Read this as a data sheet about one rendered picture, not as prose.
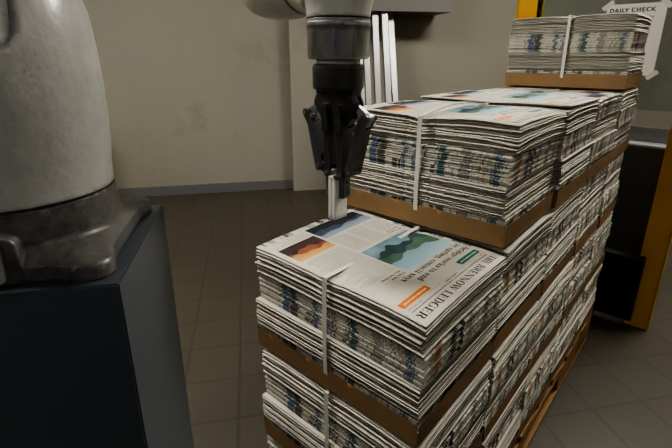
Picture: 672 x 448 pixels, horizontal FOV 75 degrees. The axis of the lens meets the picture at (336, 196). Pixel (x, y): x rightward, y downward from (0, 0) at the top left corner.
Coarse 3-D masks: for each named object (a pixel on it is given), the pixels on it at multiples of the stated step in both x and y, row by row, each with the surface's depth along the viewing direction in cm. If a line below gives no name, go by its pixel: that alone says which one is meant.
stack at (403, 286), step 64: (576, 192) 116; (320, 256) 78; (384, 256) 79; (448, 256) 78; (512, 256) 83; (576, 256) 132; (320, 320) 75; (384, 320) 65; (448, 320) 65; (576, 320) 154; (320, 384) 80; (384, 384) 68; (448, 384) 71; (512, 384) 105
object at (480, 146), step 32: (448, 128) 82; (480, 128) 78; (512, 128) 74; (544, 128) 84; (448, 160) 83; (480, 160) 79; (512, 160) 75; (544, 160) 90; (448, 192) 84; (480, 192) 80; (512, 192) 79; (544, 192) 94
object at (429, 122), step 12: (444, 108) 97; (456, 108) 97; (468, 108) 97; (432, 120) 84; (432, 132) 84; (408, 144) 88; (432, 144) 85; (408, 156) 89; (420, 156) 87; (432, 156) 85; (408, 168) 89; (420, 168) 88; (408, 180) 90; (420, 180) 88; (408, 192) 90; (420, 192) 89; (420, 204) 90
